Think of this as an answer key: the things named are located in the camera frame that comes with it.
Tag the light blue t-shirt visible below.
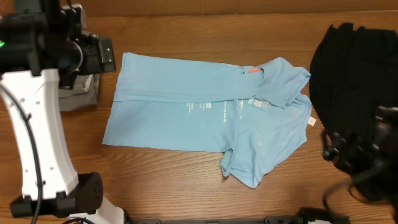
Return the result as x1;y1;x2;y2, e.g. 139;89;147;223
103;53;312;188

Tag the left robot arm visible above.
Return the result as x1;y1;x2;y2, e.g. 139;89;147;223
1;0;129;223

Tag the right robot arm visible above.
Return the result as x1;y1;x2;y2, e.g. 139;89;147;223
291;106;397;224

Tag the folded grey garment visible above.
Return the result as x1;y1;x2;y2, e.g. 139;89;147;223
58;74;100;111

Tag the black garment pile right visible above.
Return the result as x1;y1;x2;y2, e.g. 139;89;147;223
309;23;397;141

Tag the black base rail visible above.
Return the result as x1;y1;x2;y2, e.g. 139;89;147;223
124;207;352;224

